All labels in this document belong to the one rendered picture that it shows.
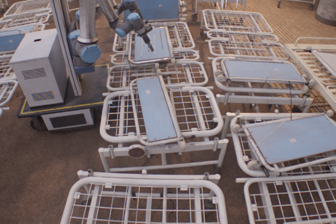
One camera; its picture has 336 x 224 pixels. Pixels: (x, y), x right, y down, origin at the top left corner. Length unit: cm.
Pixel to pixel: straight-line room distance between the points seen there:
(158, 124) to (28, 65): 117
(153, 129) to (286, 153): 88
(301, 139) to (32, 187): 212
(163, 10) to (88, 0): 169
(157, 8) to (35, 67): 175
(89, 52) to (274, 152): 141
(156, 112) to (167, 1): 178
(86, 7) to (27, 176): 151
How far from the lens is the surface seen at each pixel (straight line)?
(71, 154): 235
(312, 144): 180
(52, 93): 229
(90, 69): 204
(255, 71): 227
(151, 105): 185
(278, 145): 168
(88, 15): 173
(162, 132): 165
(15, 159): 256
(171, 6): 323
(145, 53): 242
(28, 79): 225
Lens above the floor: 176
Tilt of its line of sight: 40 degrees down
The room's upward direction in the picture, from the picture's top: straight up
